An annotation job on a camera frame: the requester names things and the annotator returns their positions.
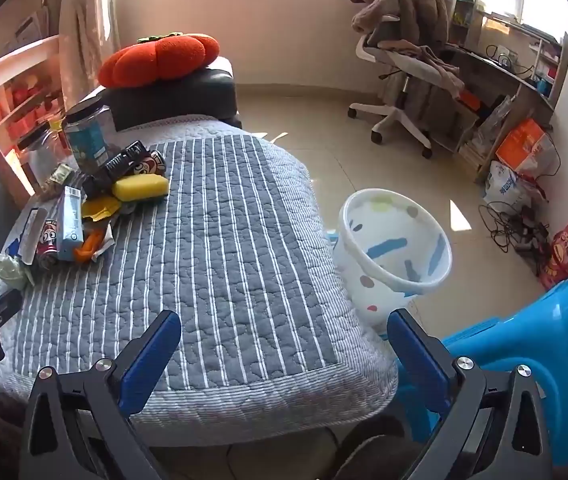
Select white office chair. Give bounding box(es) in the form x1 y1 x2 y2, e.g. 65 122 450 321
348 15 465 159

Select black leather stool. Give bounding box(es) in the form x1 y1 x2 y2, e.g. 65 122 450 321
98 57 243 133

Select yellow snack wrapper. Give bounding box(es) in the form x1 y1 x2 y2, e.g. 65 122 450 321
81 195 122 222

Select white shelf unit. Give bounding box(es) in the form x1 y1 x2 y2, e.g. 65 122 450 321
0 35 67 151

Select grey desk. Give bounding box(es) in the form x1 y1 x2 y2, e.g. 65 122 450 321
444 15 568 183

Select clear plastic bag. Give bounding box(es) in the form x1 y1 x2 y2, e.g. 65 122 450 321
474 95 512 146

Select green snack packet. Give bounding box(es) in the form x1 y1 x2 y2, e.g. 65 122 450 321
44 164 77 196

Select clear black lid jar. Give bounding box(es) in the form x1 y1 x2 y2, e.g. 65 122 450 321
16 125 72 193

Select white spotted waste bin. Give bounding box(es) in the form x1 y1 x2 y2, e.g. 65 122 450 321
332 188 453 333

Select white printed plastic bag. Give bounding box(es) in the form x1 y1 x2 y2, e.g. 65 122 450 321
484 160 535 211

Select black ribbed comb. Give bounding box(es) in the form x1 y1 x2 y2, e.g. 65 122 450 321
81 140 151 196

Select white packet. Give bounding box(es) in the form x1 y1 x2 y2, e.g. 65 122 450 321
2 205 49 263

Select black tangled cables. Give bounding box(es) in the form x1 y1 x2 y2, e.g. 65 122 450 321
479 200 550 256

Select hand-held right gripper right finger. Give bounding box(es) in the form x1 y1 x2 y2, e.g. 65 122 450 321
386 308 552 480

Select red printed bag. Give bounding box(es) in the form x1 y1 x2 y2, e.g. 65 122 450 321
539 215 568 288

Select beige curtain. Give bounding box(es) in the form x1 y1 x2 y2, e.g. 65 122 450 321
46 0 117 106

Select yellow sponge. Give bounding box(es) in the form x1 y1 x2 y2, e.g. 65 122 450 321
112 175 171 204

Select blue label plastic jar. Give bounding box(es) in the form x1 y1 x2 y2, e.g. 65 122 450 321
61 95 117 176

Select beige cloth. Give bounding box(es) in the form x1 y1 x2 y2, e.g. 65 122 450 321
389 42 465 96

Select red cartoon drink can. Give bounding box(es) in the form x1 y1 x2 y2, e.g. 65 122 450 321
128 150 167 178
36 217 62 267

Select grey striped quilt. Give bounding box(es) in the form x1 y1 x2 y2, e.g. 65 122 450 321
0 115 399 433

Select orange persimmon cushion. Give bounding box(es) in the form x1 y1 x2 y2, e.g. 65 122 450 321
98 32 221 88

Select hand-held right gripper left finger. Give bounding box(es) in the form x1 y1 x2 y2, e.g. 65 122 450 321
20 310 183 480

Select blue plastic stool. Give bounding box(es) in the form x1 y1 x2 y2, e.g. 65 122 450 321
396 263 568 466

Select blue white carton box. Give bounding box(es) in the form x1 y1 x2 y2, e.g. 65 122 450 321
56 186 86 262

